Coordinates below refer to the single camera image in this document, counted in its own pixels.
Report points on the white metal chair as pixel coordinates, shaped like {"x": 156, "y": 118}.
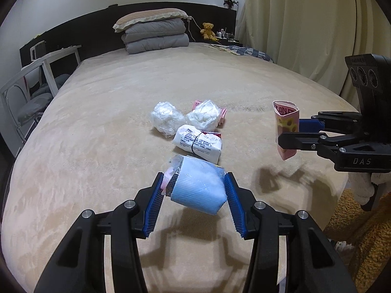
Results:
{"x": 27, "y": 94}

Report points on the pink snack box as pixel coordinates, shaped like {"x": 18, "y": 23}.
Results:
{"x": 287, "y": 115}

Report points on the folded grey quilt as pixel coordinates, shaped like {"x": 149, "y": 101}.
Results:
{"x": 155, "y": 35}

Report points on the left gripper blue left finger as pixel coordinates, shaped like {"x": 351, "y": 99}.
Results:
{"x": 151, "y": 212}

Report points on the pink printed cylinder carton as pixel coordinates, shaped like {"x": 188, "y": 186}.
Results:
{"x": 221, "y": 118}

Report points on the black headboard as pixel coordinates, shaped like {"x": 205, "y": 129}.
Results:
{"x": 95, "y": 34}

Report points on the beige pillow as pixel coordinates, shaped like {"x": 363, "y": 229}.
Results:
{"x": 148, "y": 16}

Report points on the small plant on headboard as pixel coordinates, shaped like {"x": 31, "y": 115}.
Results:
{"x": 230, "y": 3}

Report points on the brown fluffy rug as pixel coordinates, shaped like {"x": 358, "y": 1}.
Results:
{"x": 367, "y": 232}

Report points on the brown teddy bear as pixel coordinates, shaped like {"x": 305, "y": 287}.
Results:
{"x": 207, "y": 31}

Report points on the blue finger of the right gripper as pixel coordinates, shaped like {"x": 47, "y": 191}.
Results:
{"x": 310, "y": 125}
{"x": 289, "y": 142}

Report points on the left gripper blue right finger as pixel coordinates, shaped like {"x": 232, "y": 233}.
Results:
{"x": 236, "y": 208}

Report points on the nightstand with small items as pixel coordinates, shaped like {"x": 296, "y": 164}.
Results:
{"x": 227, "y": 39}

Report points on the black camera box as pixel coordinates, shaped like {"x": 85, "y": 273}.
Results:
{"x": 370, "y": 74}

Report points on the beige fleece bed blanket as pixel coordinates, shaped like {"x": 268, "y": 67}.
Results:
{"x": 95, "y": 146}

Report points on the blue paper cup trash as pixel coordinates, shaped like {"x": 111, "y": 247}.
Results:
{"x": 195, "y": 183}

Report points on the blue patterned cloth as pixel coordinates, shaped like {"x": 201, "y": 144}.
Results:
{"x": 243, "y": 51}

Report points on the white plastic tissue bag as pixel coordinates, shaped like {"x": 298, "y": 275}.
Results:
{"x": 205, "y": 116}
{"x": 167, "y": 119}

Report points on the white tissue pack with band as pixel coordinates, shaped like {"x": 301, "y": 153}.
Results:
{"x": 206, "y": 145}

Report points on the cream curtain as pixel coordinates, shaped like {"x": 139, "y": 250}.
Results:
{"x": 313, "y": 37}

